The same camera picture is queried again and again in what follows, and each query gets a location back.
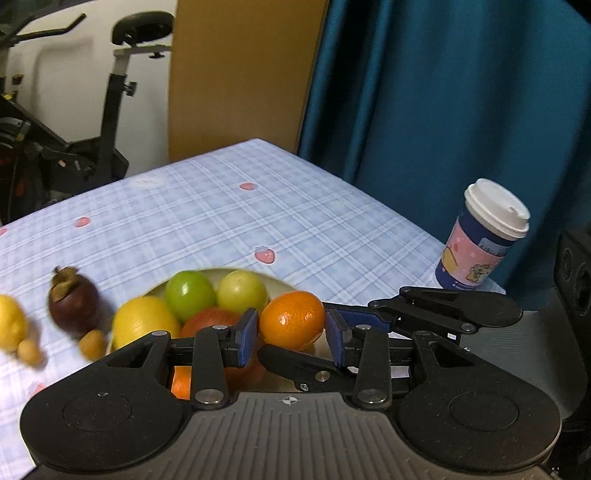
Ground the red apple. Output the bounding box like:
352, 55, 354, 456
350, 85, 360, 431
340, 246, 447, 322
180, 308, 267, 389

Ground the paper cup with white lid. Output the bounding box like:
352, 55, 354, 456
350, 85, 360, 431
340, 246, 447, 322
435, 178, 531, 293

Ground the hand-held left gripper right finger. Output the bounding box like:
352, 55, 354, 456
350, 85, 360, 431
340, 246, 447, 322
325, 309, 509, 410

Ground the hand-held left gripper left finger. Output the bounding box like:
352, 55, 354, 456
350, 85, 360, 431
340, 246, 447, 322
74, 308, 258, 410

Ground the black exercise bike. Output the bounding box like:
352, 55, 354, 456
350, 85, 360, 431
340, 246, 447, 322
0, 11, 177, 223

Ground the purple mangosteen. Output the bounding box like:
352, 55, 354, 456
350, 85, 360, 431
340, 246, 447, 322
48, 265, 100, 334

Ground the green jujube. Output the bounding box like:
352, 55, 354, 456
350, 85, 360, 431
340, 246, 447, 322
165, 271, 218, 324

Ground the blue checked tablecloth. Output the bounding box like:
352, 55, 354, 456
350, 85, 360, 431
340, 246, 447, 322
0, 137, 507, 480

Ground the blue curtain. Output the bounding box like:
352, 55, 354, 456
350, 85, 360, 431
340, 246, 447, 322
298, 0, 591, 315

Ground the orange mandarin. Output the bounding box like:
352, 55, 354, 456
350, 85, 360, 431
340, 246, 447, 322
171, 364, 193, 401
259, 291, 326, 350

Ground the small yellow lemon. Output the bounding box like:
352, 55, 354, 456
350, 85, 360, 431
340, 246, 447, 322
0, 295, 30, 354

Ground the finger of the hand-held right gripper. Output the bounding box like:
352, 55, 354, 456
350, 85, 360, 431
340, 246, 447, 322
257, 344, 360, 394
323, 286, 479, 336

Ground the cream plate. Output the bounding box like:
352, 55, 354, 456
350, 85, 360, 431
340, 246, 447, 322
106, 268, 399, 394

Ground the wooden board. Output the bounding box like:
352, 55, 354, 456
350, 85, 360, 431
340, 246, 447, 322
168, 0, 330, 162

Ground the large yellow lemon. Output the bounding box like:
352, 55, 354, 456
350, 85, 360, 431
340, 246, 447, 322
112, 296, 182, 350

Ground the brown longan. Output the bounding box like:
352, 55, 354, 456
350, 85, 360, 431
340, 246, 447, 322
78, 329, 107, 361
17, 339, 44, 367

